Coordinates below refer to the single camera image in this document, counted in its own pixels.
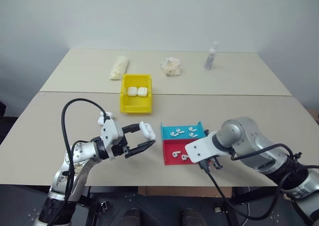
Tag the blue plastic tray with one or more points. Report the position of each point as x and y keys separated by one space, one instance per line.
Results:
x=165 y=132

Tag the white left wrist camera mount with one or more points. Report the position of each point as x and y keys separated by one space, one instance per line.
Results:
x=108 y=132

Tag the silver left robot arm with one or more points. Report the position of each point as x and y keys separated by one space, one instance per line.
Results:
x=79 y=152

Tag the yellow plastic bin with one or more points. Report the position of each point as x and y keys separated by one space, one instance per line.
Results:
x=135 y=106

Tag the black metal table frame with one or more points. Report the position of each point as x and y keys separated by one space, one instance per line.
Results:
x=231 y=206

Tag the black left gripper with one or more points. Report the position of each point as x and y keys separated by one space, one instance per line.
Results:
x=118 y=150

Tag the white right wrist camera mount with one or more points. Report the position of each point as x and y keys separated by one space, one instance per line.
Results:
x=199 y=147

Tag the brown cardboard box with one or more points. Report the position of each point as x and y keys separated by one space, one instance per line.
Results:
x=313 y=116
x=179 y=191

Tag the black object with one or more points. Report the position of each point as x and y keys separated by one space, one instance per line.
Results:
x=2 y=110

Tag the clear spray bottle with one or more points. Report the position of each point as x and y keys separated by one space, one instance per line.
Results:
x=209 y=61

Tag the long clear bag white pieces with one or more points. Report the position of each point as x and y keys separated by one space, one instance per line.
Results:
x=119 y=68

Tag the white earbud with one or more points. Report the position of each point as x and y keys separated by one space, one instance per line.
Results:
x=193 y=135
x=185 y=157
x=176 y=154
x=192 y=129
x=179 y=131
x=173 y=134

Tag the red plastic tray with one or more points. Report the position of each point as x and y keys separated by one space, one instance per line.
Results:
x=169 y=146

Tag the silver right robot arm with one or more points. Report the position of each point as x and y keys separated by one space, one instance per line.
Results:
x=249 y=136

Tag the white earbud case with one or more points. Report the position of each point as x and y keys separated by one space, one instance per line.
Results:
x=132 y=91
x=143 y=91
x=148 y=131

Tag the dark rounded shape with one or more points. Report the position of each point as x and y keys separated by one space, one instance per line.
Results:
x=130 y=217
x=192 y=217

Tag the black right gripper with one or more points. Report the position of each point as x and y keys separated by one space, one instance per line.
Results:
x=212 y=160

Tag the crumpled clear plastic bag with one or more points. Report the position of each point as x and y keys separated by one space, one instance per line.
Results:
x=170 y=66

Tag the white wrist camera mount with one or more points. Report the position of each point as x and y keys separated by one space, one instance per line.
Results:
x=108 y=132
x=199 y=147

